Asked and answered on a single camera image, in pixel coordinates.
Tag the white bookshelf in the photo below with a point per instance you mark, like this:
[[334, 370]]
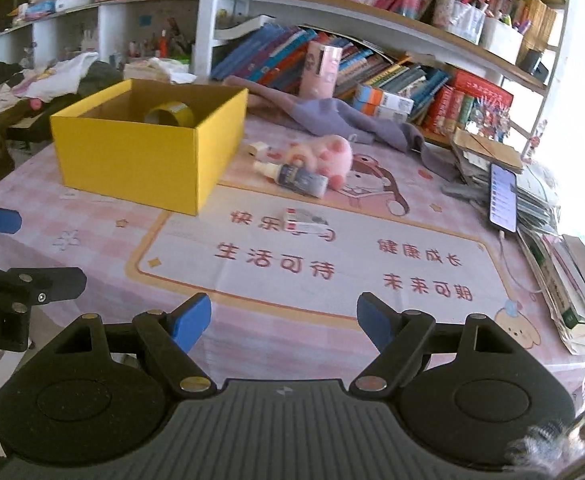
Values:
[[114, 23]]

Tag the orange white carton boxes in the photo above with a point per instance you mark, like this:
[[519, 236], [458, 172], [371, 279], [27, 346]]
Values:
[[377, 103]]

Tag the small white sticker pack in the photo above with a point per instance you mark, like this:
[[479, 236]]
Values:
[[296, 220]]

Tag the red book set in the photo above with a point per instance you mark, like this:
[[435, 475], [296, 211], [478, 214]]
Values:
[[470, 103]]

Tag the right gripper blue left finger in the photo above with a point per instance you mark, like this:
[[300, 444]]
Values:
[[190, 321]]

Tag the smartphone with lit screen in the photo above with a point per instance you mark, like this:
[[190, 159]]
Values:
[[503, 199]]

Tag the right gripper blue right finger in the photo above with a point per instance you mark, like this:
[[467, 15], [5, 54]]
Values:
[[380, 323]]

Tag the stack of papers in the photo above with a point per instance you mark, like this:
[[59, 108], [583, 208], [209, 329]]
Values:
[[557, 261]]

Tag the white tissue pack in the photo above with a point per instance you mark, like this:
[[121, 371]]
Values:
[[159, 69]]

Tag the pile of clothes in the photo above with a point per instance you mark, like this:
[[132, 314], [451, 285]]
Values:
[[29, 97]]

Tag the yellow tape roll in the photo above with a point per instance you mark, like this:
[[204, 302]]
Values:
[[173, 114]]

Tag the white charger plug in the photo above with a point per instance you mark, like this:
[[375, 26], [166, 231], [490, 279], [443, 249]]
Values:
[[258, 149]]

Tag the pink rectangular case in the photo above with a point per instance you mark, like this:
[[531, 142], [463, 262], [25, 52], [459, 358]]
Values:
[[319, 75]]

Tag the purple grey cloth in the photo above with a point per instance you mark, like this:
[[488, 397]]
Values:
[[323, 117]]

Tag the pink cartoon table mat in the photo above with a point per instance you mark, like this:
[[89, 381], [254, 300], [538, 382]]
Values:
[[284, 303]]

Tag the pink plush paw toy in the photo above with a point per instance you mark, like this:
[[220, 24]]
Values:
[[328, 156]]

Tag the grey stapler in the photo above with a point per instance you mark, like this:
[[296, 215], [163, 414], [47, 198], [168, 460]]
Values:
[[471, 193]]

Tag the small grey labelled bottle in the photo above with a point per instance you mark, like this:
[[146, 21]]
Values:
[[294, 178]]

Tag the brown paper envelope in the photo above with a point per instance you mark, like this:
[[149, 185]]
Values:
[[492, 151]]

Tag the yellow cardboard box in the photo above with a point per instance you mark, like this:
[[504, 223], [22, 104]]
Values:
[[104, 146]]

